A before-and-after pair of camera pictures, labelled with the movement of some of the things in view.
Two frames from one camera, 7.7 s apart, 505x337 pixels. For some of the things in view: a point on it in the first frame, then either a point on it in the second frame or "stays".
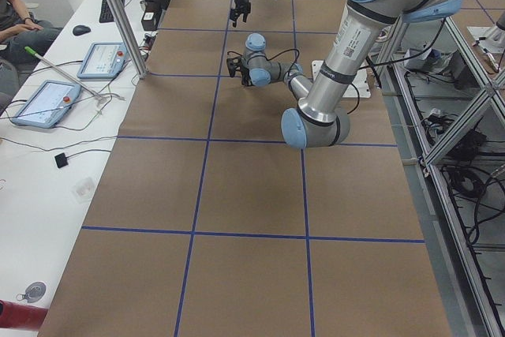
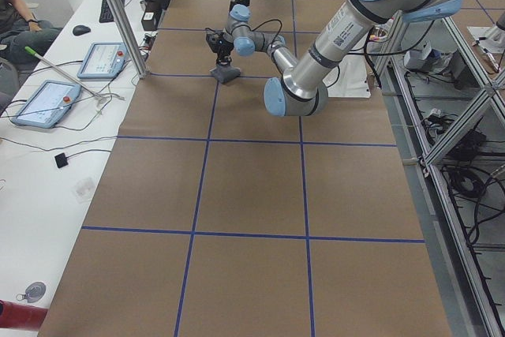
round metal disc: [34, 293] stays
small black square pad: [61, 160] stays
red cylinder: [20, 316] stays
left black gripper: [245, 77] to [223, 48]
